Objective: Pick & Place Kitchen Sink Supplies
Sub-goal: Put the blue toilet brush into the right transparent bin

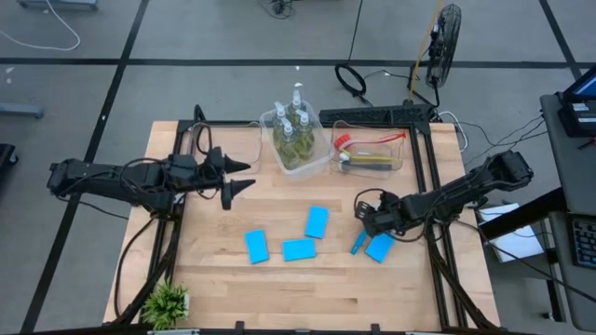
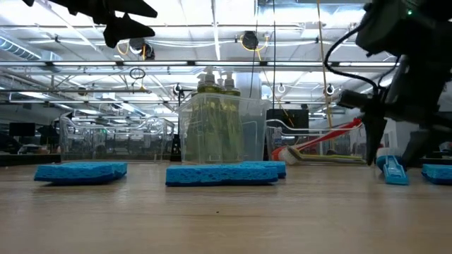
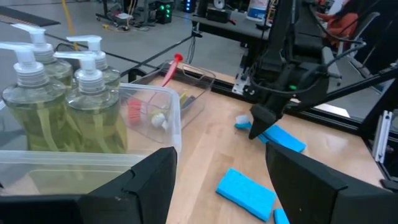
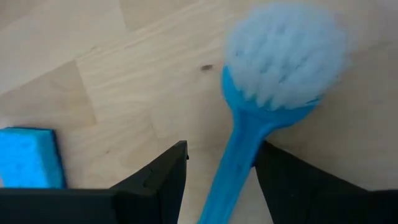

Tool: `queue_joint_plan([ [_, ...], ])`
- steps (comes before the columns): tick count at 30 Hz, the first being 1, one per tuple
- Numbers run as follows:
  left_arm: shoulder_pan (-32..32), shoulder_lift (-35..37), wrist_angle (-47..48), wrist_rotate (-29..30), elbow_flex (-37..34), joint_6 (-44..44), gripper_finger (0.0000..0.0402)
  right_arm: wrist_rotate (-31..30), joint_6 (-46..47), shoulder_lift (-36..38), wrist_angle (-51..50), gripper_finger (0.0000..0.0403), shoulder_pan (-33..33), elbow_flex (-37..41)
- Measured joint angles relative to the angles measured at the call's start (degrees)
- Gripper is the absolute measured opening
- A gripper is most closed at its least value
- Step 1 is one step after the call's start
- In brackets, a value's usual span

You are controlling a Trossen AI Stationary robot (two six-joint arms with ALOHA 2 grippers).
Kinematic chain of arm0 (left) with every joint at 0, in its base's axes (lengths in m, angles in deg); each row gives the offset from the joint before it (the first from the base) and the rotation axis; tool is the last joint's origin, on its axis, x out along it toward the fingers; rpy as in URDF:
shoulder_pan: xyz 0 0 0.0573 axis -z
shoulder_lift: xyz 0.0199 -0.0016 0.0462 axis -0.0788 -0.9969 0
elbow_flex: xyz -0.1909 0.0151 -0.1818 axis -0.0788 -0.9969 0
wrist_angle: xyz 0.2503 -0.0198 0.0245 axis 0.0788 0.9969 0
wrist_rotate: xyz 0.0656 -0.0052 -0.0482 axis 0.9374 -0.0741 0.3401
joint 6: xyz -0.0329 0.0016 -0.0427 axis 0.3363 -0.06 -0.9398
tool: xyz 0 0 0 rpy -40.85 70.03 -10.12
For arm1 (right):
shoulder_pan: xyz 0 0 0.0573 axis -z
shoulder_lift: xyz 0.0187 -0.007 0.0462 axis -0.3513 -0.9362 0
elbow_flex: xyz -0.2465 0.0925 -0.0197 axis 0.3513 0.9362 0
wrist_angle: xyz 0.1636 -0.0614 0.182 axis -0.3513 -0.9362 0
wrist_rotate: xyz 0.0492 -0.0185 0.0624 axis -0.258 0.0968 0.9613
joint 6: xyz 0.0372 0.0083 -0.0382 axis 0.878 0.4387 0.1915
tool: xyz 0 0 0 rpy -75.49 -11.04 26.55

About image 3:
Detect green dish brush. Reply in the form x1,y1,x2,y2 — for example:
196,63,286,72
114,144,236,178
160,89,190,131

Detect black box device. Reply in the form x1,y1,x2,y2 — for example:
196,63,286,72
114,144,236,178
206,7,231,25

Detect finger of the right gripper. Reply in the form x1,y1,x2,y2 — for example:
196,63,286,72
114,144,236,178
248,104,284,141

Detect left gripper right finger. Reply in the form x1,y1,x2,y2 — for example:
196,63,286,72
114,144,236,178
265,142,348,224

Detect yellow cable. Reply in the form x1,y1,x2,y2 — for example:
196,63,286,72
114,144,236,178
60,0,78,51

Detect red dish brush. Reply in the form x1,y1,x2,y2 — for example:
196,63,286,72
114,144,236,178
127,52,184,125

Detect blue dish brush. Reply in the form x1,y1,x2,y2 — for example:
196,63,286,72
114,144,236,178
233,114,271,146

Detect black keyboard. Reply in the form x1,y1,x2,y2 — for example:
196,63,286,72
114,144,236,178
0,5,62,28

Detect grey desk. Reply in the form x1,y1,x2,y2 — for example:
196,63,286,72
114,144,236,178
190,12,272,44

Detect green soap bottle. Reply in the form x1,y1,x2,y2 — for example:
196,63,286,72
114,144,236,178
11,23,74,91
0,42,68,152

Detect tall clear plastic bin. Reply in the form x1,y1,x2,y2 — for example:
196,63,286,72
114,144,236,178
0,82,183,195

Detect person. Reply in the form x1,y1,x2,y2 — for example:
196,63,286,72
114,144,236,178
315,0,386,47

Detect shallow clear plastic tray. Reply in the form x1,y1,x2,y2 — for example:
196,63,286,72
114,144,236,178
132,60,217,144

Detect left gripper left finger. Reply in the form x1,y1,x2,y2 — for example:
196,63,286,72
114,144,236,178
77,146,178,224

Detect grey office chair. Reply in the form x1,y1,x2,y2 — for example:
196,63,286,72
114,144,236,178
337,11,382,68

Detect blue cellulose sponge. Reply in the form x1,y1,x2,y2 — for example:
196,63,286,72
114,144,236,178
216,167,277,222
262,124,308,154
273,207,290,224

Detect black computer green lights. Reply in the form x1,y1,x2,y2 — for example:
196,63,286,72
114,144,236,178
154,0,175,25

